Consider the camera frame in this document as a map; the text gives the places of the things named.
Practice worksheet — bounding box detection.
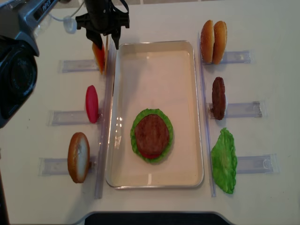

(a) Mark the clear right rack rail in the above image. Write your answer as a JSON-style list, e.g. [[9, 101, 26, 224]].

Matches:
[[197, 32, 216, 197]]

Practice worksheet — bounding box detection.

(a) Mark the meat patty on burger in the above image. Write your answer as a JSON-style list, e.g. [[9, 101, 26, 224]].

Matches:
[[134, 114, 170, 155]]

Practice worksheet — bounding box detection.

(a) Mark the standing sesame bun top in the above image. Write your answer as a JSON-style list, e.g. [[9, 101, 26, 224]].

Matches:
[[200, 20, 215, 63]]

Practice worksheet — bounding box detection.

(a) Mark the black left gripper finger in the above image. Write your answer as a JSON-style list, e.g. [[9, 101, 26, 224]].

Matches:
[[111, 27, 121, 50]]

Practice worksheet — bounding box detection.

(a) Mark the clear holder under bun slice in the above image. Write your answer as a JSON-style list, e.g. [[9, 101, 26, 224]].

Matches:
[[38, 156, 97, 176]]

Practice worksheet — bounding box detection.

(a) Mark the standing meat patty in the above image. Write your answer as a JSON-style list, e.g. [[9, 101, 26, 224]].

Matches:
[[212, 77, 226, 120]]

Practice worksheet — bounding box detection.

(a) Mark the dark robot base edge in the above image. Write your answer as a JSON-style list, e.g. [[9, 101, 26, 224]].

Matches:
[[83, 212, 229, 225]]

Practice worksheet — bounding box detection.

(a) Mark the clear left rack rail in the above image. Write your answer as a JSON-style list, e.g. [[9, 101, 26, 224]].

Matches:
[[94, 39, 117, 199]]

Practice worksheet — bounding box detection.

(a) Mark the standing bun slice front left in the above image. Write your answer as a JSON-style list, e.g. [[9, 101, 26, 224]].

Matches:
[[67, 132, 90, 183]]

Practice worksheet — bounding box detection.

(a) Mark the clear rack rail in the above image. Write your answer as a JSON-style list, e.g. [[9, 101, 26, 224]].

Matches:
[[94, 39, 117, 199], [197, 32, 216, 197]]

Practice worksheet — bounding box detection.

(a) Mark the yellow cheese slice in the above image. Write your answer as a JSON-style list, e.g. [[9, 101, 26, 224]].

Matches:
[[104, 35, 109, 76]]

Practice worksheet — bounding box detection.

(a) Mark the standing bun half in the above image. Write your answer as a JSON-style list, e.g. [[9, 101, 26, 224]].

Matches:
[[212, 21, 227, 64]]

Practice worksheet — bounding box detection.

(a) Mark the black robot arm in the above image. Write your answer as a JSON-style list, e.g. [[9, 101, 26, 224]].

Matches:
[[0, 0, 130, 128]]

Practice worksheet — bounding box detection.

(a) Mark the standing green lettuce leaf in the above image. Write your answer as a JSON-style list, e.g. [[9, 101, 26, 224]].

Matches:
[[211, 128, 238, 194]]

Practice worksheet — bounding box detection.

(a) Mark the white cable with connector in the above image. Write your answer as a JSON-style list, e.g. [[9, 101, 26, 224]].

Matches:
[[48, 0, 88, 33]]

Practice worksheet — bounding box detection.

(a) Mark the standing orange cheese slice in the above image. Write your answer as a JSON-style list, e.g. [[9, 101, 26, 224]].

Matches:
[[92, 43, 105, 74]]

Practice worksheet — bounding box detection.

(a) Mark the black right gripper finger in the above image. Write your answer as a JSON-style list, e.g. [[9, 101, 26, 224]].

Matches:
[[86, 29, 103, 49]]

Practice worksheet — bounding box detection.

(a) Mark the tomato slice on burger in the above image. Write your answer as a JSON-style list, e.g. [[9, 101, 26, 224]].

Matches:
[[140, 152, 160, 159]]

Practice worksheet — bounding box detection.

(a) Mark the white rectangular tray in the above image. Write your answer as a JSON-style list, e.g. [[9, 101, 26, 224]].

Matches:
[[105, 40, 204, 189]]

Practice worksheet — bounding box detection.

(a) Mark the clear holder under patty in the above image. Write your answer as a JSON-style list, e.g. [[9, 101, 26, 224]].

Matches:
[[207, 100, 267, 120]]

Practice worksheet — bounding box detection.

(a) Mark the clear holder under buns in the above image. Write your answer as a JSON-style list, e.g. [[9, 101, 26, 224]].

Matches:
[[202, 49, 252, 65]]

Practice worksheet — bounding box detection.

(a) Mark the lettuce leaf on burger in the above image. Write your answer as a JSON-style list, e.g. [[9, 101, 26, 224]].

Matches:
[[130, 109, 173, 163]]

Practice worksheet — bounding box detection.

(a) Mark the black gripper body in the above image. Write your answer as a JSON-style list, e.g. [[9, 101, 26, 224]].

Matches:
[[75, 0, 130, 35]]

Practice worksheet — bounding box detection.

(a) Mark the standing red tomato slice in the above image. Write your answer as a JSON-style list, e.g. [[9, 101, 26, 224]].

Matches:
[[85, 85, 98, 123]]

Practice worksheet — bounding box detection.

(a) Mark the clear holder under lettuce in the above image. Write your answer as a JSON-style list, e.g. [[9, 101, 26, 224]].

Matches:
[[237, 154, 280, 174]]

